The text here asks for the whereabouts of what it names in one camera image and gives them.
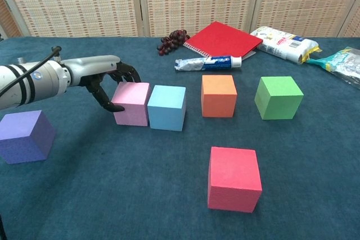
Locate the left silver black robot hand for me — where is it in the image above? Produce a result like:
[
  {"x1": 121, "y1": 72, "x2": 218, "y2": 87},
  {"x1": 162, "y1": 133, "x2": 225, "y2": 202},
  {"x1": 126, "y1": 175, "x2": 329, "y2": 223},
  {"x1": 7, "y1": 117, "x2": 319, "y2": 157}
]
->
[{"x1": 62, "y1": 55, "x2": 142, "y2": 112}]

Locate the red foam cube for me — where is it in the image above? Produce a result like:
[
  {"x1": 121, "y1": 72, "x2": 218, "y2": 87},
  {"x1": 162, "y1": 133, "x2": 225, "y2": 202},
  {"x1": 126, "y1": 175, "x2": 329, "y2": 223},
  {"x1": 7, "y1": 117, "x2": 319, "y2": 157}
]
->
[{"x1": 207, "y1": 146, "x2": 263, "y2": 213}]

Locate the green foam cube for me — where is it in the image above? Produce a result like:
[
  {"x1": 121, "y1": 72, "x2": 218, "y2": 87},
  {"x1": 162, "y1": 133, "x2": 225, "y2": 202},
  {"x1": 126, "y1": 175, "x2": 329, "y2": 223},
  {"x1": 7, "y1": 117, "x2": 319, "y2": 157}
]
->
[{"x1": 254, "y1": 76, "x2": 304, "y2": 120}]

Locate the orange foam cube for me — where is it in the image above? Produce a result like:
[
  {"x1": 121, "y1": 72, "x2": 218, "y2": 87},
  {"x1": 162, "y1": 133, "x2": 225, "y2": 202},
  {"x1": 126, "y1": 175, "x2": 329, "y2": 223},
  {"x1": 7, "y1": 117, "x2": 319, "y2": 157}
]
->
[{"x1": 200, "y1": 74, "x2": 238, "y2": 118}]

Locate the pink foam cube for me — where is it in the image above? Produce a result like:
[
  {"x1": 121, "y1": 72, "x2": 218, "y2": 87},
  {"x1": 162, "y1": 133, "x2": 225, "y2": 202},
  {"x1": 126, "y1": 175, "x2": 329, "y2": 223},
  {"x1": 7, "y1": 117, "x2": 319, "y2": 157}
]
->
[{"x1": 111, "y1": 81, "x2": 151, "y2": 127}]

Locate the white yellow-edged snack bag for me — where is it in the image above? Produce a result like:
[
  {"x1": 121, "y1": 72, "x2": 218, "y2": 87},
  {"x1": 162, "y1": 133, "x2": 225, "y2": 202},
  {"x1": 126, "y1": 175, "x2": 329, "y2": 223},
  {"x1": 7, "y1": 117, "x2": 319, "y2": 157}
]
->
[{"x1": 250, "y1": 25, "x2": 323, "y2": 64}]

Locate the red spiral notebook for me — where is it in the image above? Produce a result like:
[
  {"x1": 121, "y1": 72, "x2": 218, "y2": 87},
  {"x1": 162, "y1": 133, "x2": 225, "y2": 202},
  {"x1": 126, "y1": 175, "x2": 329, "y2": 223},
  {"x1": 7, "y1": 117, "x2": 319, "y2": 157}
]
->
[{"x1": 182, "y1": 21, "x2": 264, "y2": 61}]

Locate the light blue foam cube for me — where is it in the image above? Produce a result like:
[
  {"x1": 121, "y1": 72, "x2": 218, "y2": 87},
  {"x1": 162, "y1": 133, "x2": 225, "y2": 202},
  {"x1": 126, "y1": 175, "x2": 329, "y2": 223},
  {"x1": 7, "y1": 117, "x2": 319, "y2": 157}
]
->
[{"x1": 147, "y1": 84, "x2": 187, "y2": 132}]

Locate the teal clear snack bag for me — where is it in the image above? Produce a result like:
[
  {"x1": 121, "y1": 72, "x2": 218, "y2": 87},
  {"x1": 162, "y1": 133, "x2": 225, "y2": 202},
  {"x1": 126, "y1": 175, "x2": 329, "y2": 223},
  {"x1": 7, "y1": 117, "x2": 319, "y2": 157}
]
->
[{"x1": 305, "y1": 46, "x2": 360, "y2": 90}]

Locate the dark red grape bunch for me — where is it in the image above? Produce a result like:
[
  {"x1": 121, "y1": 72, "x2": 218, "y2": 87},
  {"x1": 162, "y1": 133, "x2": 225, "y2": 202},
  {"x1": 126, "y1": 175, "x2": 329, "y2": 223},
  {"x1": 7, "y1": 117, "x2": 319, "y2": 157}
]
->
[{"x1": 156, "y1": 29, "x2": 191, "y2": 56}]

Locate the blue white toothpaste tube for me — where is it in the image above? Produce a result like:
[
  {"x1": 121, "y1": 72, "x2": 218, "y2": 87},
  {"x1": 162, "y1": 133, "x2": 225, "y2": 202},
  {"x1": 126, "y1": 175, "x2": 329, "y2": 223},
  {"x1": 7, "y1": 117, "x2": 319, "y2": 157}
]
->
[{"x1": 174, "y1": 56, "x2": 242, "y2": 73}]

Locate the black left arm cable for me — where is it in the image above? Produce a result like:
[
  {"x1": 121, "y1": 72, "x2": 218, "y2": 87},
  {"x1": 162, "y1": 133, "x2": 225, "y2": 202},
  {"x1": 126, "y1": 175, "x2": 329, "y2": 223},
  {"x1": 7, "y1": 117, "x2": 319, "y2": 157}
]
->
[{"x1": 0, "y1": 46, "x2": 62, "y2": 97}]

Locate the purple foam cube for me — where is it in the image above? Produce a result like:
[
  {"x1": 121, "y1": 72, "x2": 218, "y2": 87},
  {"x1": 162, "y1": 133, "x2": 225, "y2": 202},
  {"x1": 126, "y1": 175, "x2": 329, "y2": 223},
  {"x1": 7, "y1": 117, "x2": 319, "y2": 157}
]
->
[{"x1": 0, "y1": 110, "x2": 56, "y2": 165}]

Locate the teal felt table cloth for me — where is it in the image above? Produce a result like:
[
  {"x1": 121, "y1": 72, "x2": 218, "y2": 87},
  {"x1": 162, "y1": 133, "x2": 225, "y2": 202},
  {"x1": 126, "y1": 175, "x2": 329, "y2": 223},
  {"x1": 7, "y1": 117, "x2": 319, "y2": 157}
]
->
[{"x1": 0, "y1": 36, "x2": 360, "y2": 240}]

